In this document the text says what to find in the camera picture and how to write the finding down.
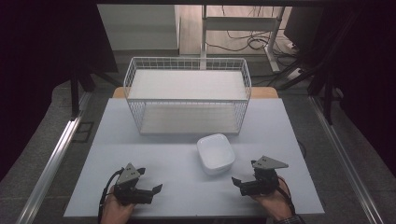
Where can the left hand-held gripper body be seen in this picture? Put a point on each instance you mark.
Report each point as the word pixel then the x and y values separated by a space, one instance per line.
pixel 127 177

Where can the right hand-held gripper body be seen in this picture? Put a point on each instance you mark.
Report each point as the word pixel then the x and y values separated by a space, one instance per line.
pixel 264 174

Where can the white square bowl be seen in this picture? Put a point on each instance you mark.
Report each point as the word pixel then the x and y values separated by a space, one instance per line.
pixel 215 152

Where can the person's right hand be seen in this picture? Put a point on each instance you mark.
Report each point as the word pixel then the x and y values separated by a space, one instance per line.
pixel 275 202

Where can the person's left hand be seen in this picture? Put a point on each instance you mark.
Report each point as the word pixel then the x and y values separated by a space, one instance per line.
pixel 115 211

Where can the plaid shirt sleeve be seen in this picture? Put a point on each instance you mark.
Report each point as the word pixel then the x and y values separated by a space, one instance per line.
pixel 291 220

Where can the black metal stand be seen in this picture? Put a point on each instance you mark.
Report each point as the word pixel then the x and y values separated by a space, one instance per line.
pixel 74 93
pixel 327 99

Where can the white power strip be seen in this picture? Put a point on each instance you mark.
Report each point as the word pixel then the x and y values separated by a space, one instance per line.
pixel 294 74

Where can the dark curtain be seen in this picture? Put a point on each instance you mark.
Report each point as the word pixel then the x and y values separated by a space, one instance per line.
pixel 367 77
pixel 37 62

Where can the white cabinet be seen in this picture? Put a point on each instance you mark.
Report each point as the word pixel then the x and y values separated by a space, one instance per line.
pixel 140 28

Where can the aluminium rail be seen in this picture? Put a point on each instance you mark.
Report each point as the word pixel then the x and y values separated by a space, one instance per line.
pixel 49 168
pixel 345 158

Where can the white desk frame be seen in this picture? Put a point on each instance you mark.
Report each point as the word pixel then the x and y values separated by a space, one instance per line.
pixel 239 23

